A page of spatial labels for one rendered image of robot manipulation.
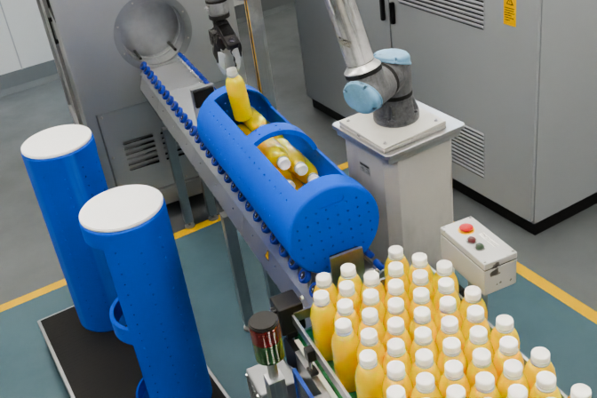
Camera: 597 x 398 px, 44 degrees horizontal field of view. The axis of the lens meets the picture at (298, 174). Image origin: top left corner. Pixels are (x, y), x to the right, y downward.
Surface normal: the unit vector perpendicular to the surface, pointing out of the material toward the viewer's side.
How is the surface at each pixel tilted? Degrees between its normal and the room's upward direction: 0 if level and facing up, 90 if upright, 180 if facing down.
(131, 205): 0
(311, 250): 90
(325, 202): 90
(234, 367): 0
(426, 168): 90
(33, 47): 90
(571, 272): 0
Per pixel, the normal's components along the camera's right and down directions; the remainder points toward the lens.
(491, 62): -0.85, 0.35
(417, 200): 0.51, 0.37
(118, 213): -0.12, -0.86
